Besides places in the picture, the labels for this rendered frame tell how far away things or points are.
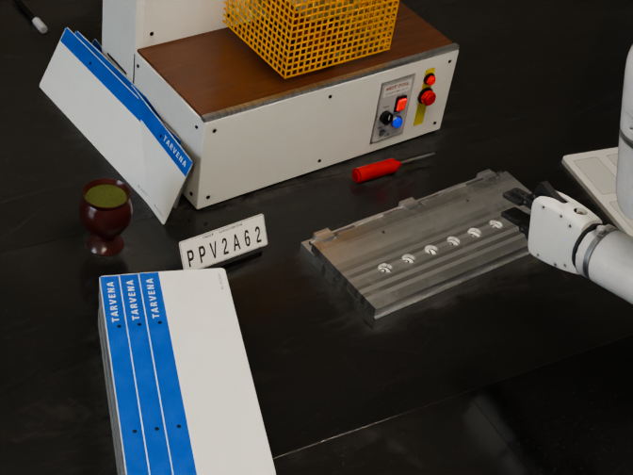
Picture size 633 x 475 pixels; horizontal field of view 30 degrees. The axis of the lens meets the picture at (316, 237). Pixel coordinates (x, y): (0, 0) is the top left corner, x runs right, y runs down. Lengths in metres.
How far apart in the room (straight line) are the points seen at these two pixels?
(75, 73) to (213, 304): 0.67
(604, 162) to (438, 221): 0.44
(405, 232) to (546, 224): 0.31
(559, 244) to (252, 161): 0.57
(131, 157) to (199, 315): 0.47
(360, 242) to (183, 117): 0.36
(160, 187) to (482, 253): 0.55
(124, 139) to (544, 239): 0.76
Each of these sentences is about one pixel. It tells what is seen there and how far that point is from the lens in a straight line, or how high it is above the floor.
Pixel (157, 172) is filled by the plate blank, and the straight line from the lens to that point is 2.02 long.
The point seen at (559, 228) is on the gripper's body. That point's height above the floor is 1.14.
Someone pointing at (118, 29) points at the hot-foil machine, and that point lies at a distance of 2.12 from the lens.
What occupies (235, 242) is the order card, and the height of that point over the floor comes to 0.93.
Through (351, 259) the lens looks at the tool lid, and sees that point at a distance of 1.92.
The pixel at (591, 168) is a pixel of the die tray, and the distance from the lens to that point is 2.33.
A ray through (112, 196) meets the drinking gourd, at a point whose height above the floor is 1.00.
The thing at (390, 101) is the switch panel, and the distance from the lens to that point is 2.16.
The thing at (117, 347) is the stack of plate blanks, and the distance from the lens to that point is 1.66.
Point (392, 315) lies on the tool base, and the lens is 1.88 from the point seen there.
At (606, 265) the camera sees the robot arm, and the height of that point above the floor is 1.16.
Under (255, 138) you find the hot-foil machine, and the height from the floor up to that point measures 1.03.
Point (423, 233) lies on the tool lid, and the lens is 2.01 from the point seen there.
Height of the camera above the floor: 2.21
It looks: 40 degrees down
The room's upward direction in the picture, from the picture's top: 10 degrees clockwise
